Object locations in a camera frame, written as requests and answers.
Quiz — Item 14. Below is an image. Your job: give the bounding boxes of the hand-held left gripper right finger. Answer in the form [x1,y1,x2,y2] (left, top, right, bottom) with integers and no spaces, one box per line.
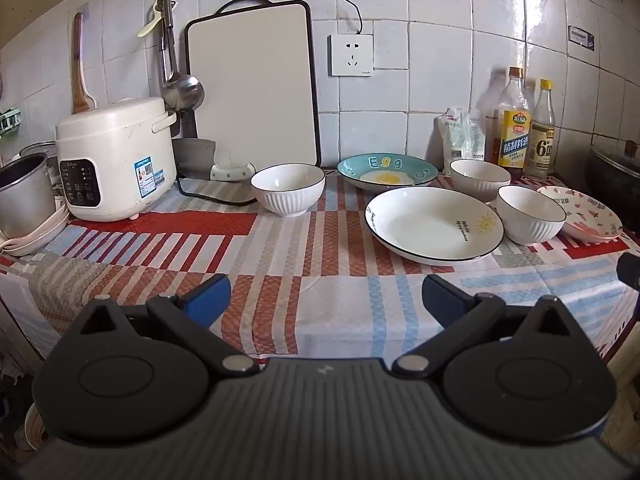
[391,274,576,376]

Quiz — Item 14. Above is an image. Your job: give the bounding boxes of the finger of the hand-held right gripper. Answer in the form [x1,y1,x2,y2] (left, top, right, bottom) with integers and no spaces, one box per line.
[617,252,640,292]

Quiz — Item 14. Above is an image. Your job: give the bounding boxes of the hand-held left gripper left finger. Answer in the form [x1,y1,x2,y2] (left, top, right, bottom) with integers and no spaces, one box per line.
[75,274,261,376]

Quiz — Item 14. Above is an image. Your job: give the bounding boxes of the pink heart pattern plate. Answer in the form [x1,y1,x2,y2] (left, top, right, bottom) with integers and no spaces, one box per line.
[536,185,624,241]

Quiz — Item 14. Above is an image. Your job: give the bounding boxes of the white plate with sun print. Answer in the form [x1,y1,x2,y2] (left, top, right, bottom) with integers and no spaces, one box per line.
[364,186,505,264]

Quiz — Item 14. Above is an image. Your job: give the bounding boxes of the white ribbed bowl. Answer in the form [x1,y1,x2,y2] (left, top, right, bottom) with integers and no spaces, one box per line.
[250,163,327,219]
[496,185,568,247]
[449,158,512,204]

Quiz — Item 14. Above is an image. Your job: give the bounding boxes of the blue fried egg plate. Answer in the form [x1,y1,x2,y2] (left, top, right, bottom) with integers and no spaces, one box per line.
[337,153,439,193]

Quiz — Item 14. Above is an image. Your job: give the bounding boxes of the black wok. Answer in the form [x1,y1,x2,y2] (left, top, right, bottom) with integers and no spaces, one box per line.
[584,141,640,222]

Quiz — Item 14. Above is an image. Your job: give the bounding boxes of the striped patchwork tablecloth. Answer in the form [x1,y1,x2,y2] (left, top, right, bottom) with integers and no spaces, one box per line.
[0,164,640,367]

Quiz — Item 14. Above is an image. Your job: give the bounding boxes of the white cutting board stand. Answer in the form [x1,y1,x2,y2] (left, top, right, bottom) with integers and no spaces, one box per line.
[209,159,257,182]

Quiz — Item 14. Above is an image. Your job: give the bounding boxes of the clear bottle with yellow cap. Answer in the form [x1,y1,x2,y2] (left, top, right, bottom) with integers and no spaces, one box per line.
[527,78,557,179]

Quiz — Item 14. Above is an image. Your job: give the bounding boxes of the white seasoning bag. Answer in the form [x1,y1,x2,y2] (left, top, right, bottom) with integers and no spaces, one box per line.
[465,109,487,162]
[437,108,472,163]

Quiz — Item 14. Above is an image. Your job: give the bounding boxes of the white rice cooker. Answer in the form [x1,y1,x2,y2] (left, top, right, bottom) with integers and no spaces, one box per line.
[55,96,179,222]

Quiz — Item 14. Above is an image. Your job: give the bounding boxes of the yellow label oil bottle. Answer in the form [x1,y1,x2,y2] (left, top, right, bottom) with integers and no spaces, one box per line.
[497,66,532,169]

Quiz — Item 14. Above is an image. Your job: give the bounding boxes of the steel ladle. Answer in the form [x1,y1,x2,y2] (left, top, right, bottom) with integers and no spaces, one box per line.
[159,0,206,111]

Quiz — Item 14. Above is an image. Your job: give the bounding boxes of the steel inner pot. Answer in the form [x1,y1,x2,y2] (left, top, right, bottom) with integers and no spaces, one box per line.
[0,152,57,239]

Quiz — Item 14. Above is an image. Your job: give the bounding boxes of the white cutting board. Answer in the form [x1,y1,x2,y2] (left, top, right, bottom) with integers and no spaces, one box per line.
[184,0,321,169]

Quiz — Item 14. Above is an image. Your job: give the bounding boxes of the wooden spatula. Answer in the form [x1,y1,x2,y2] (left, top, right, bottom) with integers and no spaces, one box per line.
[71,12,97,115]

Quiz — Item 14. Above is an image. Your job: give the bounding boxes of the green rack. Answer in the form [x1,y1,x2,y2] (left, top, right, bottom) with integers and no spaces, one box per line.
[0,107,24,137]

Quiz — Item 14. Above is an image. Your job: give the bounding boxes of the cream rice paddle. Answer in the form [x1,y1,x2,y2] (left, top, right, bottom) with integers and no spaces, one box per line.
[137,2,179,39]

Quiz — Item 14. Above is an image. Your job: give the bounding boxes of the black power cord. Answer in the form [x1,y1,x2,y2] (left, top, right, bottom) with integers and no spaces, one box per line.
[176,176,259,207]

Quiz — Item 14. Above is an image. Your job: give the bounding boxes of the dark wall sticker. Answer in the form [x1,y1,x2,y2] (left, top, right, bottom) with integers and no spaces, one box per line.
[567,24,596,52]

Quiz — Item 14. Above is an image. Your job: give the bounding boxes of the white wall socket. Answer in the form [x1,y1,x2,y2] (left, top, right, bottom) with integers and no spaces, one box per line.
[328,33,375,77]

